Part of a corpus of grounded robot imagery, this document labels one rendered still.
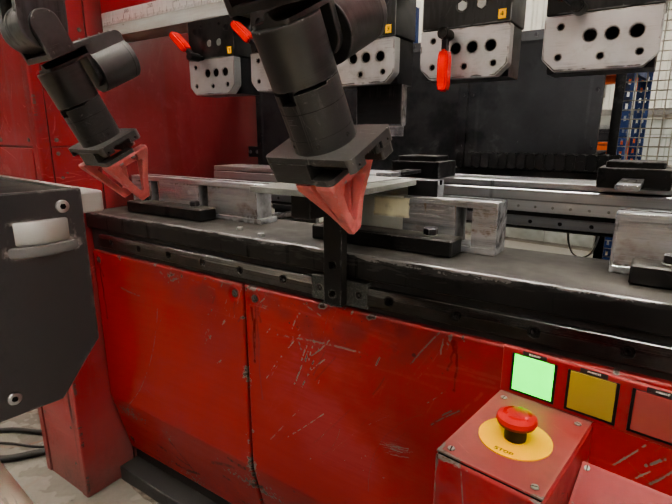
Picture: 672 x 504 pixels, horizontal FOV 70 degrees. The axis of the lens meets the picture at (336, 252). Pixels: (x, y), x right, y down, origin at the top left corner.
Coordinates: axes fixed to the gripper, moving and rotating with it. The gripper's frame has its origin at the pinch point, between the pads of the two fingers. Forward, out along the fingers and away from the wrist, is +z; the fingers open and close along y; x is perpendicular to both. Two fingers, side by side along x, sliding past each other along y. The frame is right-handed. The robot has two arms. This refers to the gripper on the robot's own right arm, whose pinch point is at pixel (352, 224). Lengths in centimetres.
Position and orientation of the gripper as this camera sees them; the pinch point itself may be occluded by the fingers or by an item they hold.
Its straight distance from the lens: 48.4
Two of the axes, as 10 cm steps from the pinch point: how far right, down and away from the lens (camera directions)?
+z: 2.9, 7.8, 5.5
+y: -7.7, -1.5, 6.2
